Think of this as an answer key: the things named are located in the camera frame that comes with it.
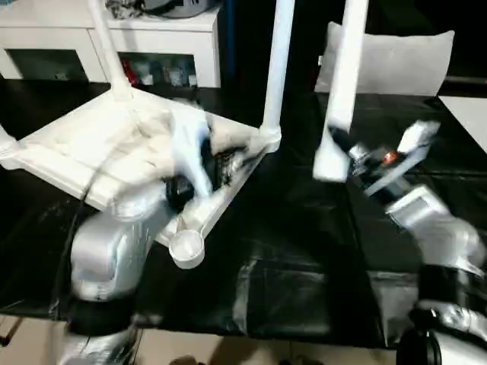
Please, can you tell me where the white plastic table leg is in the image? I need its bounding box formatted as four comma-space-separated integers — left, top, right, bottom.
0, 125, 19, 160
259, 0, 297, 140
86, 0, 133, 103
312, 0, 370, 184

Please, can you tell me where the white plastic table top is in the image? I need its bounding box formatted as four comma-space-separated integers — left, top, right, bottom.
0, 89, 282, 271

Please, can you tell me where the grey pillow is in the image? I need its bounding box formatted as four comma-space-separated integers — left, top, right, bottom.
314, 21, 456, 98

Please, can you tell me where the white flat board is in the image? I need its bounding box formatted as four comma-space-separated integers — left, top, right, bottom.
437, 94, 487, 150

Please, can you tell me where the black mat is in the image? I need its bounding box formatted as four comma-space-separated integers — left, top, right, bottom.
0, 78, 487, 349

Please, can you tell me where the black case with gold label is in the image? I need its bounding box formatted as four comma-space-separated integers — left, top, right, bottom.
224, 0, 332, 92

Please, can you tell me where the white glass-door cabinet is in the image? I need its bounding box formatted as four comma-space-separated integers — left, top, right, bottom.
0, 0, 225, 88

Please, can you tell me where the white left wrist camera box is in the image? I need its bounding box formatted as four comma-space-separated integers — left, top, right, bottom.
170, 109, 216, 198

